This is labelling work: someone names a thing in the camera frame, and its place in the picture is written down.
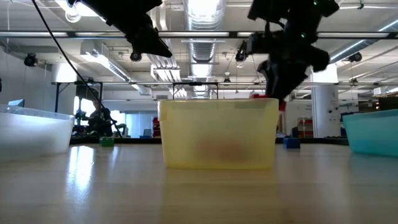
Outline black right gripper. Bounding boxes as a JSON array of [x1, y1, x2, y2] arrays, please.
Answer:
[[257, 18, 331, 103]]

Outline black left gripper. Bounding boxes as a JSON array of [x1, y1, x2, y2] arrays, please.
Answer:
[[77, 0, 174, 59]]

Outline white round column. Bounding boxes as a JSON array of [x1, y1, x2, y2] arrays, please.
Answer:
[[310, 63, 340, 139]]

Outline red storage shelf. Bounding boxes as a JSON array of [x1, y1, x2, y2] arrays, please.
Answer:
[[297, 117, 315, 138], [152, 116, 161, 138]]

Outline blue toy brick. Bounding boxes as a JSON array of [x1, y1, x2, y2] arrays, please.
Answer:
[[282, 137, 301, 149]]

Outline yellow plastic bin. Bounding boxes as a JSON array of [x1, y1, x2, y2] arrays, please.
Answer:
[[157, 98, 280, 170]]

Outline person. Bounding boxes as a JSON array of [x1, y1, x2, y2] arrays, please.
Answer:
[[86, 99, 114, 138]]

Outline teal plastic bin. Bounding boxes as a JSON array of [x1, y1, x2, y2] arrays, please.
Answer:
[[343, 109, 398, 157]]

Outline clear plastic bin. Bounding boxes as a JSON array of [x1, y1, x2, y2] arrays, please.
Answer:
[[0, 104, 75, 162]]

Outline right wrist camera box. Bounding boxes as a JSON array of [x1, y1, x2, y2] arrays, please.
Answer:
[[246, 32, 272, 56]]

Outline silver ventilation duct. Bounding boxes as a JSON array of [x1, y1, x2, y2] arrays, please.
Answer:
[[182, 0, 228, 100]]

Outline background black frame stand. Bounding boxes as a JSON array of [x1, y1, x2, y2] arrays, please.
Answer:
[[54, 80, 104, 113], [172, 82, 220, 101]]

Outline slanted silver duct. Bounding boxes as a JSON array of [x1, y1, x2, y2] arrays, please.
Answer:
[[328, 19, 398, 65]]

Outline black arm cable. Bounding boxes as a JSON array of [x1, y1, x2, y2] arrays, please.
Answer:
[[30, 0, 124, 138]]

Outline black aluminium rig frame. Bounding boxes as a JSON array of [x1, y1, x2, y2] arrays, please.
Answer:
[[70, 137, 349, 146]]

